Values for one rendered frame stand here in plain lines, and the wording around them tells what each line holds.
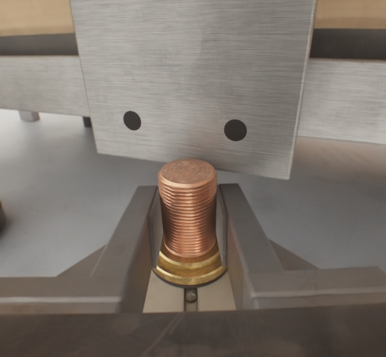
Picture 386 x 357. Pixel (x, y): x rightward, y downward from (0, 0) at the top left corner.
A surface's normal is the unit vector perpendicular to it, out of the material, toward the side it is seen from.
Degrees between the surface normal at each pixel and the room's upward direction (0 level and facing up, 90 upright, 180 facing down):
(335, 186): 180
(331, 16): 90
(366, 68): 90
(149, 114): 90
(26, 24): 90
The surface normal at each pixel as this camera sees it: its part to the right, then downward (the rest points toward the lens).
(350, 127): -0.32, 0.43
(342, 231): -0.02, -0.89
